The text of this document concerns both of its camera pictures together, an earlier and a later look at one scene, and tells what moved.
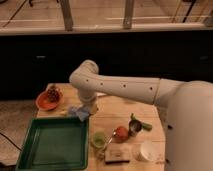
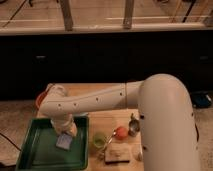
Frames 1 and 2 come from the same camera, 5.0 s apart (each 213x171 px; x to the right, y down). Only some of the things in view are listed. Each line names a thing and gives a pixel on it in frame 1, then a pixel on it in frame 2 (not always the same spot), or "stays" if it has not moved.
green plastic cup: (99, 139) stays
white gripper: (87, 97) to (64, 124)
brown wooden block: (117, 153) stays
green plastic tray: (54, 144) stays
